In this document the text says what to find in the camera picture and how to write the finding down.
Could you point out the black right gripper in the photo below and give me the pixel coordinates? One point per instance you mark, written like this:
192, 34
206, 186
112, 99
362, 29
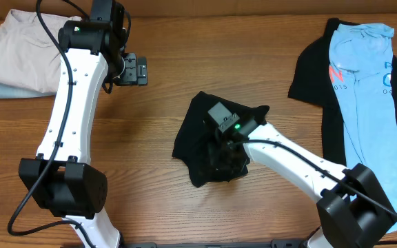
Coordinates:
220, 161

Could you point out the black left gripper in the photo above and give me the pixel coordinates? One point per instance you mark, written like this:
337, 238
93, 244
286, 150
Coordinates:
129, 69

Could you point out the plain black t-shirt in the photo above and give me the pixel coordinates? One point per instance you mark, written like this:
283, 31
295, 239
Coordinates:
197, 147

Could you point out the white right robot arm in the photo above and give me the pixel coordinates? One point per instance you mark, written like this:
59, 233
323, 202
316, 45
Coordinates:
353, 208

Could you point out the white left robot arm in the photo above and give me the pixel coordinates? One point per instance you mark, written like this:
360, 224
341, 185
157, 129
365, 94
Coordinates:
60, 178

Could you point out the black t-shirt with logo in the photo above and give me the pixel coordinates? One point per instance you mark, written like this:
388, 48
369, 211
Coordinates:
311, 84

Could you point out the folded white beige trousers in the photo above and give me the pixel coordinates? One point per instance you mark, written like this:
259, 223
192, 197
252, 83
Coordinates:
28, 57

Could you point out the folded light blue jeans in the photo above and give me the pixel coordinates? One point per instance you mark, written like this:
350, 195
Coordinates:
11, 92

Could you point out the light blue printed t-shirt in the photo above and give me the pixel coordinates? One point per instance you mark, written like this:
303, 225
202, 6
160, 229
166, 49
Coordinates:
360, 65

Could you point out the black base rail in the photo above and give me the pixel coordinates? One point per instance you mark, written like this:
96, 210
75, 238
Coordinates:
275, 243

